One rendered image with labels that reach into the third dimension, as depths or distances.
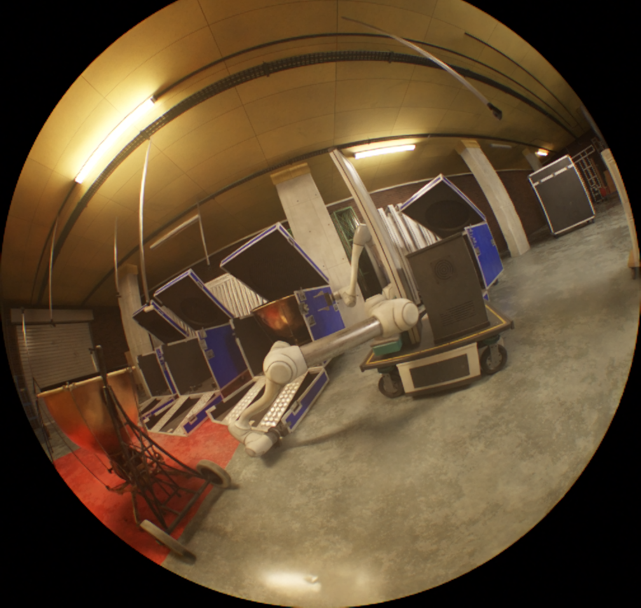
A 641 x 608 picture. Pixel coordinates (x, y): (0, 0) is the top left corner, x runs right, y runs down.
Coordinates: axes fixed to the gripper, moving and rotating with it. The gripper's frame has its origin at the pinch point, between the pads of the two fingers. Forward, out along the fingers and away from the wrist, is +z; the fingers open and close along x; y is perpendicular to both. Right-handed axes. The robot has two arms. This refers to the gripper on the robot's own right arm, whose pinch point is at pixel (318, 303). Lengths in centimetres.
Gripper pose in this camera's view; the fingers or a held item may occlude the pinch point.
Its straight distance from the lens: 189.4
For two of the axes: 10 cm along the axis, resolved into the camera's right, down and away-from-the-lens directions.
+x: 3.6, 9.3, -0.9
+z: -9.3, 3.6, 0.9
